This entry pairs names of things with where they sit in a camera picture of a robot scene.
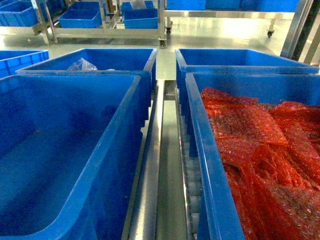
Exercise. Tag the blue bin rear left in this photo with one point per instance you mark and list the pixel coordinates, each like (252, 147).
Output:
(125, 61)

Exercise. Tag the blue bin rear right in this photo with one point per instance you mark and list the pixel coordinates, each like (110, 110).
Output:
(223, 60)

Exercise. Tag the steel flow rack shelf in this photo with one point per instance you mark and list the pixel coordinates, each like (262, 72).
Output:
(159, 207)

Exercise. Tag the empty blue bin near left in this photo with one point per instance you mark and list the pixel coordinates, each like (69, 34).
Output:
(69, 146)

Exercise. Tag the blue bin with red wrap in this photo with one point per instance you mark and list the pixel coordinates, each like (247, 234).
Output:
(218, 215)

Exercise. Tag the blue bin on cart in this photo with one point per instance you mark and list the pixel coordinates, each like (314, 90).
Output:
(81, 18)

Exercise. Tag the clear plastic bag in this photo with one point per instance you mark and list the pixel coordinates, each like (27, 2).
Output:
(82, 65)

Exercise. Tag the steel cart with casters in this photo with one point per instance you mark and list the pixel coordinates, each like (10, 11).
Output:
(50, 29)

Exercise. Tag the red bubble wrap bags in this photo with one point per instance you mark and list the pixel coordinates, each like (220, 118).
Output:
(271, 157)

